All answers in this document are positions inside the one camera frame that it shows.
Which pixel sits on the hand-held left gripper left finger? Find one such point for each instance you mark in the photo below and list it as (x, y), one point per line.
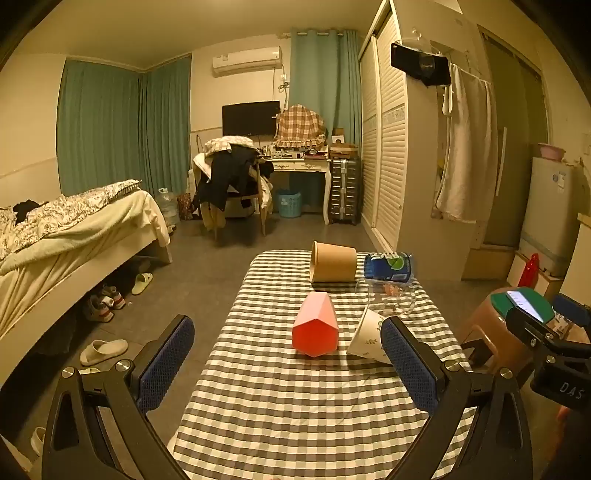
(170, 360)

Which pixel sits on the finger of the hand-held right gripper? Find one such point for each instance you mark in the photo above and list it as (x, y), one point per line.
(531, 330)
(575, 308)

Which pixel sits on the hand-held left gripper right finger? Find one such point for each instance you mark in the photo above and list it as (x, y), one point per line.
(407, 364)

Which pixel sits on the white paper cup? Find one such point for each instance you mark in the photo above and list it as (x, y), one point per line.
(367, 339)

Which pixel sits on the clear glass cup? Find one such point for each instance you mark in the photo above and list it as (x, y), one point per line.
(390, 297)

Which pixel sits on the red hexagonal cup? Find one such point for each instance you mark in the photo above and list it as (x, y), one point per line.
(316, 330)

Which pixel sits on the brown paper cup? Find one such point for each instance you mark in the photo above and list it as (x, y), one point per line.
(333, 262)

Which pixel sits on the smartphone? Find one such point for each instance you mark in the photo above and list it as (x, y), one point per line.
(526, 302)

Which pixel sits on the green seat pad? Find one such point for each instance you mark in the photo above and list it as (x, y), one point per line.
(501, 302)

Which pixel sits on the brown plastic stool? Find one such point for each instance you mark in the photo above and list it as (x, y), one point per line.
(489, 337)

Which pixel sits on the red bottle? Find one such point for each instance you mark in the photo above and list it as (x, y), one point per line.
(528, 272)

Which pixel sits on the white slipper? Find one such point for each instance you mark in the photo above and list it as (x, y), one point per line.
(38, 441)
(104, 351)

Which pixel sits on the green slipper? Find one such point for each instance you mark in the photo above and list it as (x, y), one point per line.
(142, 283)

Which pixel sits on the white sneaker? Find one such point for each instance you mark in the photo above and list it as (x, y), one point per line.
(98, 310)
(114, 297)

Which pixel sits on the small white fridge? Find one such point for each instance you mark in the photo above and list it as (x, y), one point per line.
(551, 217)

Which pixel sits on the blue drink can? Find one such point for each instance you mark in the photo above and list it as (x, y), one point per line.
(387, 266)

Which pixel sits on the checkered tablecloth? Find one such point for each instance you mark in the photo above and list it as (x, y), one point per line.
(277, 401)

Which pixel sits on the white bed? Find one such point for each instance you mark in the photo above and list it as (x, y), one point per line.
(69, 277)

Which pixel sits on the large water jug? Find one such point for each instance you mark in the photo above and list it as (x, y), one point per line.
(166, 207)

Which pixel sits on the dark red bag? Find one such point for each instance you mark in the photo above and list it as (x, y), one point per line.
(186, 207)

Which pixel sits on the pink basin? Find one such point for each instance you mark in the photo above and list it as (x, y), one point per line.
(551, 151)

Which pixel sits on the grey door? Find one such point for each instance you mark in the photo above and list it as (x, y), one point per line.
(517, 138)

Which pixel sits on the wooden chair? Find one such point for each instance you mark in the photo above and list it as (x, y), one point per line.
(263, 203)

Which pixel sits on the floral blanket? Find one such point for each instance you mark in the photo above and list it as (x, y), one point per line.
(60, 212)

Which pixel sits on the grey suitcase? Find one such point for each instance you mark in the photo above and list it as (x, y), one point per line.
(344, 191)

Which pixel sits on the black jacket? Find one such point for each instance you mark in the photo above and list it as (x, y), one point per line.
(228, 177)

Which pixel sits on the white towel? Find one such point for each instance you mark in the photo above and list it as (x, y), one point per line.
(466, 147)

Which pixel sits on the blue plastic basket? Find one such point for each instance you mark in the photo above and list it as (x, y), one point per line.
(289, 204)

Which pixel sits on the plaid pillow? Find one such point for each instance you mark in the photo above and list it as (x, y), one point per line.
(226, 144)

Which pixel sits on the cardboard box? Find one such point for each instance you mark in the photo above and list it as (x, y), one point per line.
(342, 150)

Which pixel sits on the white desk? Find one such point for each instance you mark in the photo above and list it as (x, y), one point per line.
(300, 165)

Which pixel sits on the white louvred wardrobe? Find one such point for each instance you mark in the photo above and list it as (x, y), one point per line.
(392, 138)

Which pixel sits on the wide green curtain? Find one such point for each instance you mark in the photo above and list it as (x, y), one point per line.
(120, 129)

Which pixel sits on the black television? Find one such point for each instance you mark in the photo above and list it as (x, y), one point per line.
(250, 118)

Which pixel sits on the plaid cloth cover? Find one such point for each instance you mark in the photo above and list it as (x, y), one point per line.
(300, 127)

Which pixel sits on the narrow green curtain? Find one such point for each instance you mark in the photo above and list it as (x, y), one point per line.
(339, 83)

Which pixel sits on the black hanging cloth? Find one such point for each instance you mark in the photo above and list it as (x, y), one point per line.
(415, 62)

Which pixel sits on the white air conditioner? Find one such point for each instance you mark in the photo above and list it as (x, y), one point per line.
(247, 61)

